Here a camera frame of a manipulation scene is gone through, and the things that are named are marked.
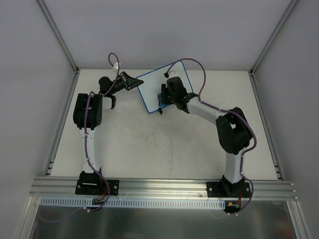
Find blue whiteboard eraser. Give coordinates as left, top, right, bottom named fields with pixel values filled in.
left=158, top=94, right=166, bottom=108

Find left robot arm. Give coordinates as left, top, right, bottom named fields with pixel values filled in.
left=73, top=72, right=144, bottom=199

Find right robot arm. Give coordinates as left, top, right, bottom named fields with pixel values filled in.
left=158, top=73, right=253, bottom=197

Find blue framed whiteboard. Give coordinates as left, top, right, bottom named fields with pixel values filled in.
left=137, top=61, right=193, bottom=114

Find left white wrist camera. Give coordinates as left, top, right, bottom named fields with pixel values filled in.
left=113, top=62, right=121, bottom=72

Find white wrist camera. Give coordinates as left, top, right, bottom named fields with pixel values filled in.
left=163, top=71, right=177, bottom=79
left=113, top=62, right=121, bottom=72

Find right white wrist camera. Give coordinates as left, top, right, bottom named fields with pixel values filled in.
left=163, top=71, right=177, bottom=79

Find left aluminium frame post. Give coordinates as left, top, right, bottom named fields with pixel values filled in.
left=35, top=0, right=79, bottom=73

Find aluminium frame post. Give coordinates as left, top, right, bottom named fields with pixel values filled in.
left=35, top=0, right=79, bottom=73
left=249, top=0, right=300, bottom=75

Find right aluminium frame post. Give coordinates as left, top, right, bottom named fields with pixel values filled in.
left=249, top=0, right=300, bottom=75

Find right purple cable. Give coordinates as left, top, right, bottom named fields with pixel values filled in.
left=164, top=58, right=258, bottom=217

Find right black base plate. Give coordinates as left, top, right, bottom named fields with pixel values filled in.
left=206, top=181, right=251, bottom=198

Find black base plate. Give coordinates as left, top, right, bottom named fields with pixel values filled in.
left=206, top=181, right=251, bottom=198
left=75, top=178, right=120, bottom=196

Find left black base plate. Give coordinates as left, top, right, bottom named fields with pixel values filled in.
left=75, top=178, right=120, bottom=196

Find white slotted cable duct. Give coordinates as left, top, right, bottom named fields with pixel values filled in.
left=39, top=197, right=226, bottom=210

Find aluminium mounting rail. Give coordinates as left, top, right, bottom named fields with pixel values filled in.
left=29, top=176, right=299, bottom=201

